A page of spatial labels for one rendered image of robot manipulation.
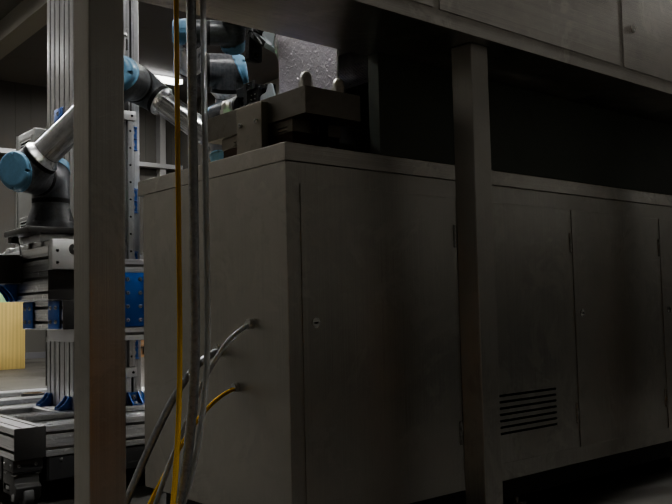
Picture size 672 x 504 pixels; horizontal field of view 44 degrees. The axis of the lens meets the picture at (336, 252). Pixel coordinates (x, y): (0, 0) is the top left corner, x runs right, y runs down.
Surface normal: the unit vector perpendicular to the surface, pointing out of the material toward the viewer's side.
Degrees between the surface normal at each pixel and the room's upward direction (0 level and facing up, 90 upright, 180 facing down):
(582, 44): 90
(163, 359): 90
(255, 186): 90
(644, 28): 90
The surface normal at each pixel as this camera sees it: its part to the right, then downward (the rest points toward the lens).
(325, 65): -0.76, -0.03
